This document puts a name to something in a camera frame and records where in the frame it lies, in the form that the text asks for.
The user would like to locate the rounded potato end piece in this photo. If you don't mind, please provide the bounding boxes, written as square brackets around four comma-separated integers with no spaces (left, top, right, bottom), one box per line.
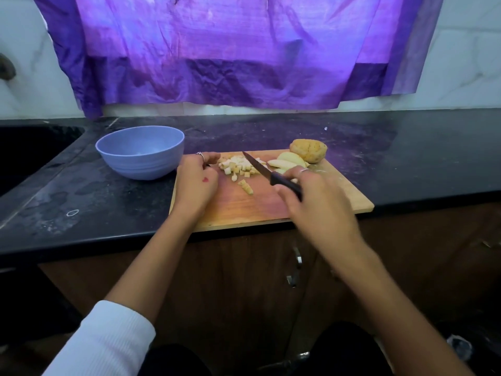
[289,137,330,165]

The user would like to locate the dark sink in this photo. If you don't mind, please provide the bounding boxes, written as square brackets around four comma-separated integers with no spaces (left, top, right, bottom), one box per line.
[0,123,86,196]

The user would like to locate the person's left hand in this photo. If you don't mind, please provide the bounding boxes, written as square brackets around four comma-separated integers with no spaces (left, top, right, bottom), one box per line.
[169,151,222,224]

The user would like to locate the person's dark trousers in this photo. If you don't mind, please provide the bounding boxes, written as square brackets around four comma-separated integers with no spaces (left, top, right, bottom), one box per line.
[137,321,396,376]

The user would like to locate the potato slice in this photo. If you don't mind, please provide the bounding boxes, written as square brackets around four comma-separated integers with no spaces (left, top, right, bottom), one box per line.
[276,151,310,170]
[266,158,302,172]

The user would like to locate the black handled knife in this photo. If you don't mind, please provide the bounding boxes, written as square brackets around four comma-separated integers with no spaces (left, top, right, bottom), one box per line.
[242,150,304,202]

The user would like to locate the blue bowl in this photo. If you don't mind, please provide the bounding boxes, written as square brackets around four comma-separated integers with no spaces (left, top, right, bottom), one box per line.
[94,125,186,182]

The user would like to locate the person's right hand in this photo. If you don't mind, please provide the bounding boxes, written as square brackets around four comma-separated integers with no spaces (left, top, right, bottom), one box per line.
[274,167,363,253]

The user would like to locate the metal cabinet handle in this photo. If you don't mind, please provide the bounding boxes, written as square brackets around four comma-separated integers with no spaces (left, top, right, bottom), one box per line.
[285,245,305,289]

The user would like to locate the wooden cutting board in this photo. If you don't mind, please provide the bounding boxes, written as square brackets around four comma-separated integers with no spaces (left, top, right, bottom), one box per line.
[169,148,376,233]

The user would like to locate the metal faucet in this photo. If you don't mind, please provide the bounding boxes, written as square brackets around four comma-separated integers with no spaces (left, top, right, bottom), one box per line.
[0,53,17,81]

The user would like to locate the pile of diced potato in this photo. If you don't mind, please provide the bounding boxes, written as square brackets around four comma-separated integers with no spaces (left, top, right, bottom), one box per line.
[211,155,271,196]

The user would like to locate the person's right forearm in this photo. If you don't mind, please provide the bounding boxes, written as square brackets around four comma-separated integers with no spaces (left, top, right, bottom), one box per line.
[332,234,474,376]

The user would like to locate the purple cloth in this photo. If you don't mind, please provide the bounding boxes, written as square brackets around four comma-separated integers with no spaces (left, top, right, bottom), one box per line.
[31,0,446,119]

